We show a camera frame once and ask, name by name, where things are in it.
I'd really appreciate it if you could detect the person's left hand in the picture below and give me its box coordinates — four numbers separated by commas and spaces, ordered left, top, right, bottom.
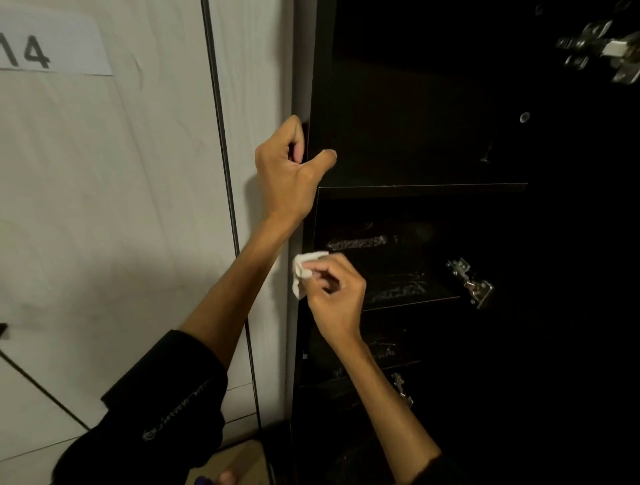
254, 115, 338, 232

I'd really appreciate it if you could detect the person's right hand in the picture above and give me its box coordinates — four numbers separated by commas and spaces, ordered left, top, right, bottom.
300, 252, 368, 346

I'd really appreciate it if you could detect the white cleaning cloth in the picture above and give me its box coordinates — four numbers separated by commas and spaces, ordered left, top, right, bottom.
291, 251, 331, 301

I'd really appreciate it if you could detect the black cabinet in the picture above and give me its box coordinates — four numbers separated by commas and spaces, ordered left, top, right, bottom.
287, 0, 640, 485

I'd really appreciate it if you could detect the person's left forearm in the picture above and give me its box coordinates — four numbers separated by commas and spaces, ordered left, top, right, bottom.
178, 216, 308, 371

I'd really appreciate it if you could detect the person's right forearm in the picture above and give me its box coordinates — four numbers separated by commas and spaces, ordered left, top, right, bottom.
327, 334, 444, 485

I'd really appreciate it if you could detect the black cabinet shelf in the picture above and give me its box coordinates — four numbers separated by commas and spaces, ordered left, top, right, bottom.
322, 232, 462, 311
302, 336, 422, 398
316, 182, 529, 202

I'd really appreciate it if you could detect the narrow white cabinet panel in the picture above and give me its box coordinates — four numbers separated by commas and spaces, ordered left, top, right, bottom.
208, 0, 297, 431

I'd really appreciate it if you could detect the silver cabinet hinge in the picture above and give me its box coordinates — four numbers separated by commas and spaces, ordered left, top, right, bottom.
555, 19, 640, 86
446, 257, 495, 310
390, 372, 415, 409

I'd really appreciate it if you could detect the black sleeve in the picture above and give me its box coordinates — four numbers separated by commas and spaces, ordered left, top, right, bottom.
51, 329, 229, 485

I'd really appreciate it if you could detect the wide white cabinet door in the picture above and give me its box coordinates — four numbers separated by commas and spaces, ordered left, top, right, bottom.
0, 0, 262, 485

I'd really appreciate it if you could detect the white paper label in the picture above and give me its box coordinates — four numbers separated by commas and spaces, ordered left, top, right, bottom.
0, 10, 114, 77

